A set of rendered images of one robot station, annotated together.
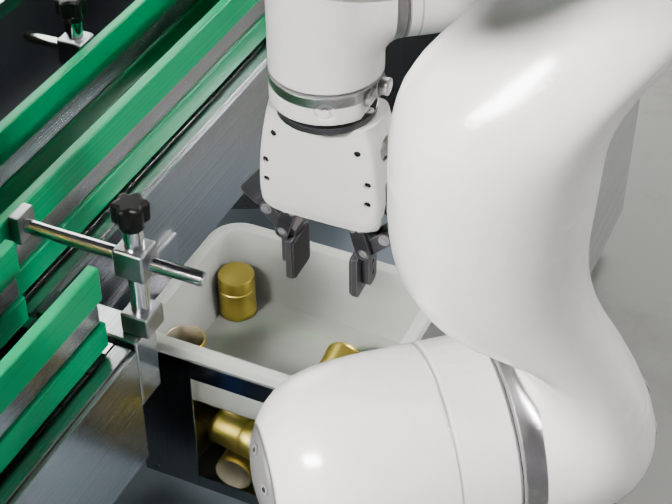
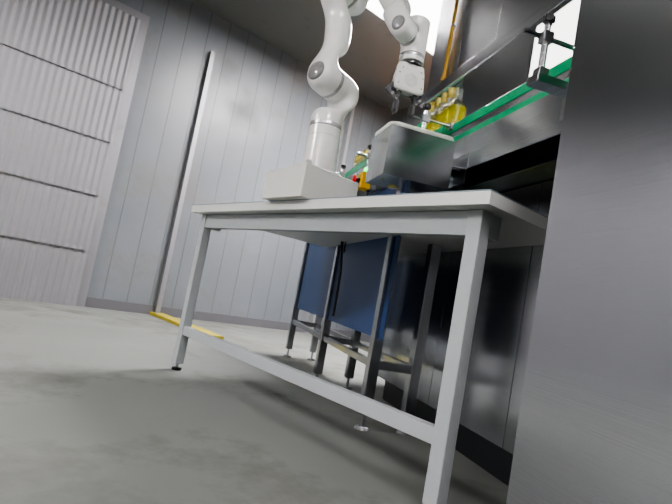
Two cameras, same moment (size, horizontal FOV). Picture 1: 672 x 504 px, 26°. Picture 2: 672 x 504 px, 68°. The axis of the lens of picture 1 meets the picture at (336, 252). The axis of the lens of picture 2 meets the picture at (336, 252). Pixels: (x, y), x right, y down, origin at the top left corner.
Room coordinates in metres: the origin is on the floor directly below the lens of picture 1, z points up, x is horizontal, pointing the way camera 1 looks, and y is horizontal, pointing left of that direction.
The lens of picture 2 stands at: (2.04, -1.11, 0.45)
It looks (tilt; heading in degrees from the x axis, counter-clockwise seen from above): 5 degrees up; 141
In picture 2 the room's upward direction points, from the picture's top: 10 degrees clockwise
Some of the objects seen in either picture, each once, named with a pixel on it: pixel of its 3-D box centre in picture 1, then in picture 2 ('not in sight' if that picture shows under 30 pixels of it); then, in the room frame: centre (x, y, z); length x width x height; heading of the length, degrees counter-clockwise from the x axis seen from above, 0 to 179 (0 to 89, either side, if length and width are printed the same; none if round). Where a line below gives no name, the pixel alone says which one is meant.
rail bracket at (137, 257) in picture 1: (109, 257); (430, 122); (0.86, 0.17, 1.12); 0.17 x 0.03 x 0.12; 65
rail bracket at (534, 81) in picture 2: not in sight; (551, 64); (1.45, -0.09, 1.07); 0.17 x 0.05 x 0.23; 65
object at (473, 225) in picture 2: not in sight; (287, 315); (0.61, -0.10, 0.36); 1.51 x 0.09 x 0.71; 0
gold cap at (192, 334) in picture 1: (186, 356); not in sight; (0.92, 0.13, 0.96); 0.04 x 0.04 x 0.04
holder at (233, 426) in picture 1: (266, 373); (416, 165); (0.94, 0.06, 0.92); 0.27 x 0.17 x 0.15; 65
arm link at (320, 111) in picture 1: (329, 82); (410, 61); (0.89, 0.00, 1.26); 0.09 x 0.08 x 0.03; 66
